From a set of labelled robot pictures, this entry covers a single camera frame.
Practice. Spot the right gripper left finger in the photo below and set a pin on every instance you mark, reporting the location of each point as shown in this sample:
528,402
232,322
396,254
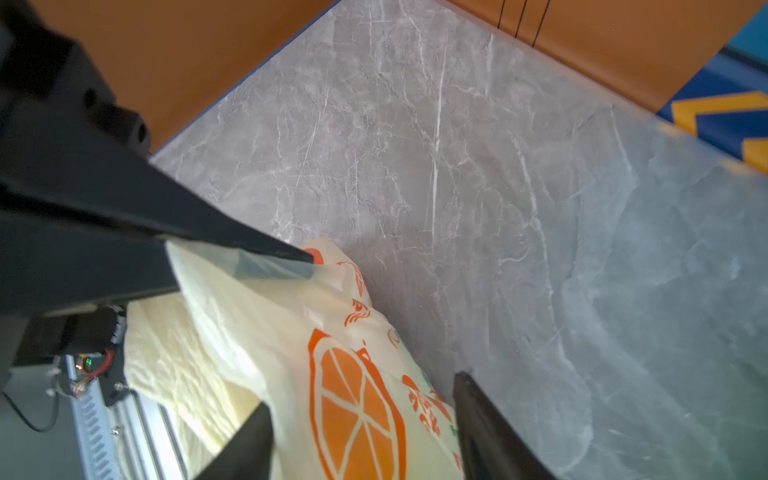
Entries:
248,455

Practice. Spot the yellow translucent plastic bag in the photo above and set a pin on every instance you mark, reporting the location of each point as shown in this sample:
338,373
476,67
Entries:
346,398

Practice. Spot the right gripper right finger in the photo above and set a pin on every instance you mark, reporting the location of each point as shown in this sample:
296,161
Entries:
490,448

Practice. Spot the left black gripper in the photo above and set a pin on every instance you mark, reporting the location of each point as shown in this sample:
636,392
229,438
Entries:
63,249

